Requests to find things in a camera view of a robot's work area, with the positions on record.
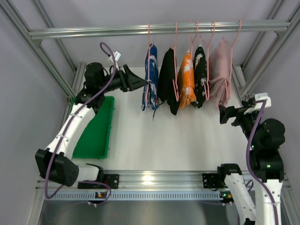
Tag blue patterned trousers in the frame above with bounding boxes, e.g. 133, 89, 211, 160
141, 43, 158, 111

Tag pink wire hanger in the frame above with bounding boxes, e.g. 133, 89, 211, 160
188, 21, 199, 55
143, 23, 155, 111
222, 20, 242, 103
172, 22, 179, 102
200, 21, 216, 101

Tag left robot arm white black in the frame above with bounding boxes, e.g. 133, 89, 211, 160
35, 62, 147, 187

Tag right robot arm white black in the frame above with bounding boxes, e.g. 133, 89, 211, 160
217, 100, 285, 225

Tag orange white trousers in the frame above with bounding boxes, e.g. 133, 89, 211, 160
178, 50, 196, 109

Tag pink trousers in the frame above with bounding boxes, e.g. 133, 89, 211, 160
209, 39, 231, 106

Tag black white patterned trousers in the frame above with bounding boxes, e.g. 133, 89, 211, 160
192, 45, 207, 108

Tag green plastic tray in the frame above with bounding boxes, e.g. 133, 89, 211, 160
73, 96, 115, 159

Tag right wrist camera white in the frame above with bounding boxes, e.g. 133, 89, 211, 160
244, 92, 272, 114

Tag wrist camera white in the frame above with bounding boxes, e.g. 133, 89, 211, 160
108, 51, 121, 62
244, 92, 272, 114

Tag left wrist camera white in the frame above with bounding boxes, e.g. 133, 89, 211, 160
108, 51, 121, 62

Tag aluminium frame right posts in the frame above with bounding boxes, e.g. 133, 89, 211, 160
232, 1, 300, 102

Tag aluminium frame posts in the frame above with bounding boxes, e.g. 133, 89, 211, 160
232, 1, 300, 102
0, 0, 86, 150

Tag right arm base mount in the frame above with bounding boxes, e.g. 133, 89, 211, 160
202, 173, 223, 190

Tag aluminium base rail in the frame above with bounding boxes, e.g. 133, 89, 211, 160
34, 170, 217, 191

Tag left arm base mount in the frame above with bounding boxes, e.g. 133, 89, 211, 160
77, 174, 120, 189

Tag aluminium hanging rail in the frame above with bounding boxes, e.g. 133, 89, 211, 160
28, 20, 291, 40

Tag grey slotted cable duct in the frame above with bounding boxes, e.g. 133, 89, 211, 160
51, 191, 223, 201

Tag aluminium frame left posts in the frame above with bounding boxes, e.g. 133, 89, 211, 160
0, 0, 86, 150

